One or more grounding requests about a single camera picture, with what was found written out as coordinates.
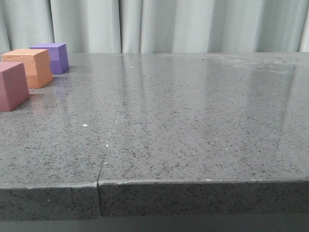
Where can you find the purple foam cube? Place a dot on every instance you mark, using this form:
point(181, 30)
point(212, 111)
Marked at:
point(58, 56)

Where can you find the orange foam cube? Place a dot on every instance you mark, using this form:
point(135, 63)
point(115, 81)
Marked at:
point(36, 63)

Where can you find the grey-white curtain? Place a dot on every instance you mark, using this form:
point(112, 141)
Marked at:
point(157, 26)

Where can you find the red foam cube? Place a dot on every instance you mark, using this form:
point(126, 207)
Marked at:
point(13, 85)

